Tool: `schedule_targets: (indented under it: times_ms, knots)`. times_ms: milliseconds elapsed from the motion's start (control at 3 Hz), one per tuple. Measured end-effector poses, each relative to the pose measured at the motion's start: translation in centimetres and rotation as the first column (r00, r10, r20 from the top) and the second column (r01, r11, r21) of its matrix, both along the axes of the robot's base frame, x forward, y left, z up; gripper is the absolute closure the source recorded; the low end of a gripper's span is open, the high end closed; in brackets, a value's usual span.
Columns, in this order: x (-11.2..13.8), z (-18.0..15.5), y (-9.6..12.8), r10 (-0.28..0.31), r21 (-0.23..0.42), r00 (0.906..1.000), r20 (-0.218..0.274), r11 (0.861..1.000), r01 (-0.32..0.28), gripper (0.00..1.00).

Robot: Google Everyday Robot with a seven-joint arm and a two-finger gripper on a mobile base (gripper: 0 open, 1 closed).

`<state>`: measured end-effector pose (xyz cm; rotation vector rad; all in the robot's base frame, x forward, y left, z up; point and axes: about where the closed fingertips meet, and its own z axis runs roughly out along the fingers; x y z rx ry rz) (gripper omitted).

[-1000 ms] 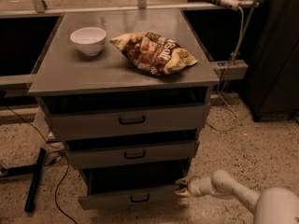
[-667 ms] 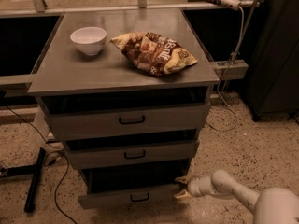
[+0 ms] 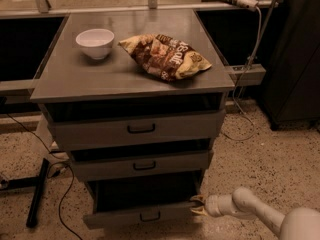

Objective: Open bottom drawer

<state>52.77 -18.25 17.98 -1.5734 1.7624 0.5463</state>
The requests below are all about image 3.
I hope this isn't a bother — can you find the black floor cable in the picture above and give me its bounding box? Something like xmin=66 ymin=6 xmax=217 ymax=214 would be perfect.
xmin=4 ymin=112 xmax=84 ymax=240

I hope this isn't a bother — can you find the brown yellow chip bag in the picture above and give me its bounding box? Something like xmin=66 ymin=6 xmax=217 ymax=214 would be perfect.
xmin=119 ymin=34 xmax=212 ymax=82

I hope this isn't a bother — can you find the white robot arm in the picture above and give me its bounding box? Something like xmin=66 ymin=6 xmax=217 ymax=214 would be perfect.
xmin=191 ymin=187 xmax=320 ymax=240

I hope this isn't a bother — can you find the grey bottom drawer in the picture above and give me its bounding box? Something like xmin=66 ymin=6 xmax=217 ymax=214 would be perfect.
xmin=83 ymin=180 xmax=199 ymax=229

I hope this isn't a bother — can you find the grey drawer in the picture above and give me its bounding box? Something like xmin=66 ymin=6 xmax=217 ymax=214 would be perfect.
xmin=83 ymin=180 xmax=199 ymax=229
xmin=49 ymin=110 xmax=225 ymax=151
xmin=71 ymin=151 xmax=212 ymax=182

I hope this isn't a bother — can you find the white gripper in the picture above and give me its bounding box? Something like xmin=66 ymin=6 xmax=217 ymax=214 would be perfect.
xmin=190 ymin=195 xmax=235 ymax=217

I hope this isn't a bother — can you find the grey metal frame rail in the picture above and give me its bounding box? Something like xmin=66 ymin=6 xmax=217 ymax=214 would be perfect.
xmin=226 ymin=64 xmax=266 ymax=87

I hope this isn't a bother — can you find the dark cabinet right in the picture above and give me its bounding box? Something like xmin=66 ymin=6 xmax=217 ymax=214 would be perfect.
xmin=259 ymin=0 xmax=320 ymax=130

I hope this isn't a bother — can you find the grey middle drawer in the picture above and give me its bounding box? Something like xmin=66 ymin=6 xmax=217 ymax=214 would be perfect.
xmin=71 ymin=151 xmax=212 ymax=182

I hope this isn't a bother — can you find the black floor bar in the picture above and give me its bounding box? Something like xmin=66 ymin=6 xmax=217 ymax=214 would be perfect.
xmin=26 ymin=159 xmax=49 ymax=228

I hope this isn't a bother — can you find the white ceramic bowl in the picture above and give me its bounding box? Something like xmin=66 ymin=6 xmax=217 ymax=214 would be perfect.
xmin=75 ymin=29 xmax=115 ymax=60

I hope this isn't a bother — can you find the white power cable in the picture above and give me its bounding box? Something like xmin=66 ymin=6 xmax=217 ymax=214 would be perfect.
xmin=219 ymin=6 xmax=264 ymax=142

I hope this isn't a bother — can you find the grey top drawer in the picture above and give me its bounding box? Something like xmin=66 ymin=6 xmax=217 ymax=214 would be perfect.
xmin=49 ymin=110 xmax=225 ymax=151

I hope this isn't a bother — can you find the grey drawer cabinet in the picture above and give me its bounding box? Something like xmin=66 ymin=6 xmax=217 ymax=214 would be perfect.
xmin=29 ymin=9 xmax=236 ymax=205

